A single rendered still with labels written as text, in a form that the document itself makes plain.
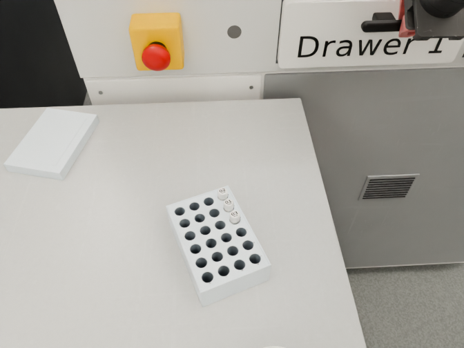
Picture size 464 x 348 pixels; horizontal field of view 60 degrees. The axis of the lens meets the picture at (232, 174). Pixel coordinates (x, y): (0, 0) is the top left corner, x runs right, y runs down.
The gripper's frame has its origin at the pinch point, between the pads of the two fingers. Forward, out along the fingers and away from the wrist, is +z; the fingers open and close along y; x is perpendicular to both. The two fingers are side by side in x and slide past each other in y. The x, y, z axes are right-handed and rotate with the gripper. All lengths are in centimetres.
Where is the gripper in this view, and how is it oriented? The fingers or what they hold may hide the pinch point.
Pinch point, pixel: (405, 27)
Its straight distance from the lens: 66.6
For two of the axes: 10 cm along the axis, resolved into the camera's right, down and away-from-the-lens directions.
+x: -10.0, 0.3, -0.5
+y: -0.3, -10.0, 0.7
